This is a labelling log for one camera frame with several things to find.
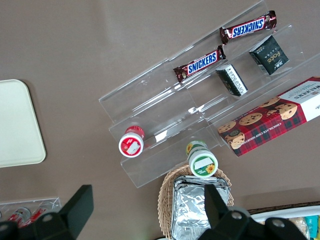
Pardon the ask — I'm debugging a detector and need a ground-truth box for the clear acrylic stepped display shelf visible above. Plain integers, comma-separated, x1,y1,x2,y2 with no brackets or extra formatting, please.
98,0,320,189

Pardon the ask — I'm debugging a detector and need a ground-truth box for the beige snack packet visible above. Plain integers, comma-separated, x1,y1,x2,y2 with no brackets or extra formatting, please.
288,216,310,240

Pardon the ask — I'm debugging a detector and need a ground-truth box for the white plastic container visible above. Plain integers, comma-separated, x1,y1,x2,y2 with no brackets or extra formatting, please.
249,205,320,224

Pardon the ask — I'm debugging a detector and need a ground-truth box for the Snickers chocolate bar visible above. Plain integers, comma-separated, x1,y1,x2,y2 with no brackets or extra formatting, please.
219,10,278,46
173,45,227,83

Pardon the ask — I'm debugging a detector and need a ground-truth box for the clear acrylic box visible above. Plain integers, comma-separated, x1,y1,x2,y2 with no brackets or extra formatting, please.
0,196,62,227

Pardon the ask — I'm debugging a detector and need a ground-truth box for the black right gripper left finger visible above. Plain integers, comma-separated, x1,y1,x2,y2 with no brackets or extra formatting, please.
0,184,95,240

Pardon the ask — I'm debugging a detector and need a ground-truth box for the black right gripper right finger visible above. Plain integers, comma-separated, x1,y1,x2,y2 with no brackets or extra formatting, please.
199,183,311,240

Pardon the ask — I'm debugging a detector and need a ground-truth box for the cream plastic tray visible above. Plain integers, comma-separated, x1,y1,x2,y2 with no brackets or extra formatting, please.
0,79,47,169

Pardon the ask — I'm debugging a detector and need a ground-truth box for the red and white drink can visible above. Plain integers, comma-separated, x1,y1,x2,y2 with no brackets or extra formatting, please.
24,209,47,227
6,207,32,227

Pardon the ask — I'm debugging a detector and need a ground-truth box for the black Face tissue pack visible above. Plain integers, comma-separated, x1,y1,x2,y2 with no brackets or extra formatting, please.
248,34,290,76
215,63,249,97

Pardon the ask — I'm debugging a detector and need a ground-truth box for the teal snack packet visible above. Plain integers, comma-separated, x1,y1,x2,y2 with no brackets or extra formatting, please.
303,214,320,239

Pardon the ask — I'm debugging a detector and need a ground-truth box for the Walkers red tartan cookie box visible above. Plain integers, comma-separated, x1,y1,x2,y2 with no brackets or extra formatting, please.
217,76,320,158

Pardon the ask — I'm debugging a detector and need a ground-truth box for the foil wrapped sandwich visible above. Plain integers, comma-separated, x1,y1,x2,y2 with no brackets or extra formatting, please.
173,175,230,188
170,183,230,240

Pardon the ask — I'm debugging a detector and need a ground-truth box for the green lidded sunflower snack cup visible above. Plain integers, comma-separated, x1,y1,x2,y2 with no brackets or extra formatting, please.
185,140,219,178

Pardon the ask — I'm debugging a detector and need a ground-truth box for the red lidded snack cup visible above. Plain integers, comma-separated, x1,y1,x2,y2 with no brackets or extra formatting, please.
118,125,146,158

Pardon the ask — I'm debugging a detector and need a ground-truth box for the light wicker basket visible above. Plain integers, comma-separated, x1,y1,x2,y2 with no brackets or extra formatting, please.
157,163,235,237

